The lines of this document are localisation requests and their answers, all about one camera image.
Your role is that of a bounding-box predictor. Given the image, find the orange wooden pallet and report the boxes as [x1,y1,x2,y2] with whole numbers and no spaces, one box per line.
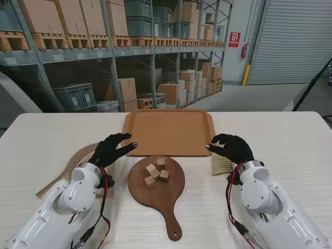
[136,98,154,109]

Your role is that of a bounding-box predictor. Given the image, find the orange-brown plastic tray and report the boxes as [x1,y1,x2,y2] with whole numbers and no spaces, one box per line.
[121,109,216,158]

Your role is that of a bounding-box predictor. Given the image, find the red wall sign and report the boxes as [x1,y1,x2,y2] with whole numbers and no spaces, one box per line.
[228,32,241,48]

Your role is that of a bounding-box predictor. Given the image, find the round dark wooden cutting board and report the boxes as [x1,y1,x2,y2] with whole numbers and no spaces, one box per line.
[127,155,186,241]

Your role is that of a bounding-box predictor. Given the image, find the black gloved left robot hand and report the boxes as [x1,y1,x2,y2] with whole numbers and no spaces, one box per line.
[89,133,140,169]

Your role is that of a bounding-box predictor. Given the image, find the red black right wrist cable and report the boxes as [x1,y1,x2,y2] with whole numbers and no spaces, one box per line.
[227,163,260,249]

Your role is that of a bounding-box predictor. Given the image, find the grey metal shelving rack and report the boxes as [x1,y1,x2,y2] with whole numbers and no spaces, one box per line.
[0,0,234,113]

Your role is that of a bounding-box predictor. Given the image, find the red black left wrist cable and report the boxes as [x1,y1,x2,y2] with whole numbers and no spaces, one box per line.
[68,165,116,249]

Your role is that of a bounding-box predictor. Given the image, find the beige plastic dustpan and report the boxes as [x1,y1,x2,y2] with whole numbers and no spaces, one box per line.
[36,143,115,200]

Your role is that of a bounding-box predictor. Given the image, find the white curved panel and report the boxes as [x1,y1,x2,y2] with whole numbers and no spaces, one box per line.
[0,71,44,114]

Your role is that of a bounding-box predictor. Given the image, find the tall cardboard box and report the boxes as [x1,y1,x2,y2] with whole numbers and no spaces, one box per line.
[105,2,129,36]

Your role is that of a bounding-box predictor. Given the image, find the red black wrist cable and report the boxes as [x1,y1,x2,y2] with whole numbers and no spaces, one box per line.
[227,163,260,249]
[68,165,116,249]

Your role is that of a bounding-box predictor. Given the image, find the low cardboard box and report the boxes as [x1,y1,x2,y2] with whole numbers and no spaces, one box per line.
[157,83,179,106]

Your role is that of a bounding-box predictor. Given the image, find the white plastic crate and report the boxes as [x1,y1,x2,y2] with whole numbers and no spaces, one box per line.
[96,100,120,113]

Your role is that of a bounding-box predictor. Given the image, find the black tripod leg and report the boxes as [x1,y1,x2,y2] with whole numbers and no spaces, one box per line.
[292,57,332,112]

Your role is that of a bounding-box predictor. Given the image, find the large cardboard box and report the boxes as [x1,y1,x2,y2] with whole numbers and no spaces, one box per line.
[79,0,107,36]
[56,0,89,36]
[19,0,65,34]

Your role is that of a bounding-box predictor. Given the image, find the cardboard box with tape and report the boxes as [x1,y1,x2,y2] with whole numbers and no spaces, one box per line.
[118,78,138,113]

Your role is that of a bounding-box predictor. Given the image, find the grey plastic crate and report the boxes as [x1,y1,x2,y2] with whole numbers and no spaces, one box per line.
[53,82,94,111]

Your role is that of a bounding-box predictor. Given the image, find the stacked grey plastic crates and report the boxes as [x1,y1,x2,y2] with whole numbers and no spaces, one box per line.
[123,0,154,36]

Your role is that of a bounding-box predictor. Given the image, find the grey roller shutter door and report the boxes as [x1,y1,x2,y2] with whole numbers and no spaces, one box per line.
[248,0,332,86]

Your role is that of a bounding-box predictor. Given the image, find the yellow post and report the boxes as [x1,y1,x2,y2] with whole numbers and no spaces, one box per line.
[242,64,252,86]

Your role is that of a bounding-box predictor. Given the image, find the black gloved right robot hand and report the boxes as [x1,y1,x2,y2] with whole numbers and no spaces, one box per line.
[204,133,255,165]

